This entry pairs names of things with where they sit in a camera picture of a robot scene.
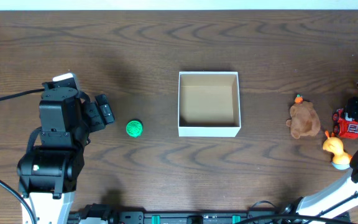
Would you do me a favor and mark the red toy truck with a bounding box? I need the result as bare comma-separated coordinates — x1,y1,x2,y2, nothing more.
333,108,358,139

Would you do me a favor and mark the green ball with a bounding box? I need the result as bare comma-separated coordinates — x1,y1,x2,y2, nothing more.
126,120,144,138

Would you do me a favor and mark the orange rubber duck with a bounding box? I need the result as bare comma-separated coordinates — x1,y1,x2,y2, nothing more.
322,131,352,170

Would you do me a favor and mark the brown plush bear with orange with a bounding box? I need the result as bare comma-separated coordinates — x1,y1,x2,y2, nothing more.
285,95,321,139

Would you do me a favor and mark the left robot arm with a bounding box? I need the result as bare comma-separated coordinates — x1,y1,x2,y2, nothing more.
17,87,114,223

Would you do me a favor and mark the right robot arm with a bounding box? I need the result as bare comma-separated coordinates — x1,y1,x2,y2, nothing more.
285,151,358,223

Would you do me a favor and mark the white cardboard box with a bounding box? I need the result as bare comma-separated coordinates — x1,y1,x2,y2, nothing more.
178,72,241,138

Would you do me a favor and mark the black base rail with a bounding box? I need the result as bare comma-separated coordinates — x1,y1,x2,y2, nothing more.
67,203,351,224

